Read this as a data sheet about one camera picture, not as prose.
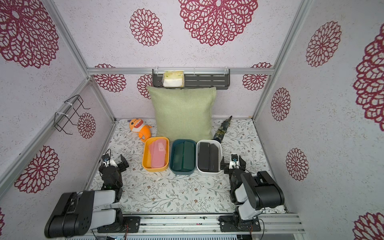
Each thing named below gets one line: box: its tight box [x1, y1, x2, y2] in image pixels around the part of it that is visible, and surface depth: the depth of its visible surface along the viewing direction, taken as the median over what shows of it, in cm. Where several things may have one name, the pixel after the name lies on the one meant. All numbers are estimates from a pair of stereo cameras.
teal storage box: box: [169, 139, 197, 175], surface depth 96 cm
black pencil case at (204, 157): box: [199, 142, 210, 171], surface depth 95 cm
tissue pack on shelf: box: [162, 70, 185, 88], surface depth 92 cm
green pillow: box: [146, 86, 217, 142], surface depth 91 cm
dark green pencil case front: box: [172, 142, 184, 171], surface depth 97 cm
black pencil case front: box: [209, 143, 219, 173], surface depth 95 cm
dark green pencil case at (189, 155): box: [183, 141, 195, 170], surface depth 95 cm
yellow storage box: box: [142, 136, 170, 172], surface depth 97 cm
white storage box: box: [196, 140, 223, 174], surface depth 96 cm
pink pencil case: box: [149, 138, 167, 169], surface depth 97 cm
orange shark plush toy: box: [127, 118, 152, 143], surface depth 109 cm
